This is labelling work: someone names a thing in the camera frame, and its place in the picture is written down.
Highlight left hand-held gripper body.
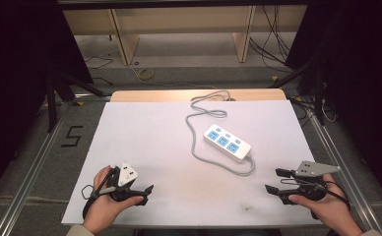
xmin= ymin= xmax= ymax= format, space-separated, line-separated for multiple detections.
xmin=106 ymin=160 xmax=148 ymax=203

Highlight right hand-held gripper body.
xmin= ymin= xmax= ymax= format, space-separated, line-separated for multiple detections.
xmin=279 ymin=159 xmax=343 ymax=206

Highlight white power strip blue sockets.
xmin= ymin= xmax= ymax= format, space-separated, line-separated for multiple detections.
xmin=203 ymin=123 xmax=253 ymax=163

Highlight person's left hand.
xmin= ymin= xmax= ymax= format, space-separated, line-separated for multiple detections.
xmin=82 ymin=164 xmax=145 ymax=236

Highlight person's right hand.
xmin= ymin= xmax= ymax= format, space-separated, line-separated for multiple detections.
xmin=288 ymin=173 xmax=364 ymax=236

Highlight white board table cover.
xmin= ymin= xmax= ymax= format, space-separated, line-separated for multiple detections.
xmin=61 ymin=99 xmax=322 ymax=228

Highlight black metal stand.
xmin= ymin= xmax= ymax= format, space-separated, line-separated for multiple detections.
xmin=270 ymin=58 xmax=330 ymax=126

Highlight wooden table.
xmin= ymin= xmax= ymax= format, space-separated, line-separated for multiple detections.
xmin=109 ymin=88 xmax=287 ymax=103

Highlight black curtain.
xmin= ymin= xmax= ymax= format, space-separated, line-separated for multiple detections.
xmin=285 ymin=0 xmax=382 ymax=186
xmin=0 ymin=0 xmax=95 ymax=206

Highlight black tripod stand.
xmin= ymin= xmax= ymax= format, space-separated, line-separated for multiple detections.
xmin=44 ymin=69 xmax=112 ymax=133

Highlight light wooden shelf unit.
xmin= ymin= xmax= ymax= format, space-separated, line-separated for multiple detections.
xmin=62 ymin=4 xmax=309 ymax=67

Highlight aluminium floor rail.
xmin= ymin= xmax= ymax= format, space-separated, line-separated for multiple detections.
xmin=290 ymin=95 xmax=382 ymax=236
xmin=0 ymin=92 xmax=112 ymax=236

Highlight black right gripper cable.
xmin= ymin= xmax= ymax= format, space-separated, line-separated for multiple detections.
xmin=311 ymin=180 xmax=351 ymax=220

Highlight white floor cable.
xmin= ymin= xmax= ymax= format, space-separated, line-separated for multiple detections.
xmin=321 ymin=97 xmax=339 ymax=123

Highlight white power strip with cable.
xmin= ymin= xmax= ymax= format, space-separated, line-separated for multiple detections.
xmin=184 ymin=89 xmax=256 ymax=177

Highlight yellow coiled cable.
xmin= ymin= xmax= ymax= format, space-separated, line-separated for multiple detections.
xmin=128 ymin=62 xmax=156 ymax=84

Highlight thin black floor cable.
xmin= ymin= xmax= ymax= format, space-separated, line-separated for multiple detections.
xmin=84 ymin=54 xmax=115 ymax=87

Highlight bundle of black cables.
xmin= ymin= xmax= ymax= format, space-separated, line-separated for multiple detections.
xmin=248 ymin=4 xmax=295 ymax=68

